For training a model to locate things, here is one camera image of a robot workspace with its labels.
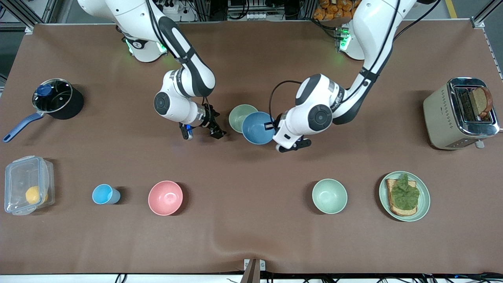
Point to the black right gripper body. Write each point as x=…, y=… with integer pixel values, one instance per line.
x=210, y=119

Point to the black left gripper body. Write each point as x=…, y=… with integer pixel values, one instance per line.
x=276, y=124

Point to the blue bowl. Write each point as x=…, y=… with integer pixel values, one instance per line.
x=255, y=127

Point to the pale green bowl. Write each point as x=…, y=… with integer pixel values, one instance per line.
x=237, y=117
x=329, y=195

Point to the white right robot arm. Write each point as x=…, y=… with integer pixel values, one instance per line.
x=188, y=67

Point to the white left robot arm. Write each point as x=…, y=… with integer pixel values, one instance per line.
x=314, y=102

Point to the pink bowl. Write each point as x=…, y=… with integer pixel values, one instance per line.
x=165, y=198

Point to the brown table cloth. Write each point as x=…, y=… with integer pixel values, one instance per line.
x=251, y=220

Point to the small white power strip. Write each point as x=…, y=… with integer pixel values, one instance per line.
x=256, y=16

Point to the white power strip with plugs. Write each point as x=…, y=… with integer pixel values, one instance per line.
x=177, y=11

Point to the bag of orange bread rolls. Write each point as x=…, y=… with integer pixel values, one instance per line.
x=334, y=10

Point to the light blue cup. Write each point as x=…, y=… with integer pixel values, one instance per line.
x=103, y=194

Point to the toast bread slice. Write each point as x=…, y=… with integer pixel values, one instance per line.
x=393, y=196

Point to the green lettuce leaf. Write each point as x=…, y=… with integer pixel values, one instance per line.
x=406, y=194

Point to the glass lid with blue knob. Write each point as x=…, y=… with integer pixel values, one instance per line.
x=59, y=96

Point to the silver toaster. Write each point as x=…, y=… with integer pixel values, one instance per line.
x=440, y=118

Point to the pale green plate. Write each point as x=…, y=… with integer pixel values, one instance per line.
x=424, y=200

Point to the yellow lemon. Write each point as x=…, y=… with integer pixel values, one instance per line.
x=34, y=195

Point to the clear plastic food container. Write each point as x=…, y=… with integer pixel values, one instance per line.
x=17, y=177

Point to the brown bread slice in toaster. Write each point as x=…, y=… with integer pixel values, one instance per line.
x=480, y=100

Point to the metal table clamp bracket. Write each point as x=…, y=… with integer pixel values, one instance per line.
x=254, y=269

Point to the metal corner bracket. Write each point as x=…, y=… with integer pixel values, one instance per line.
x=478, y=23
x=29, y=29

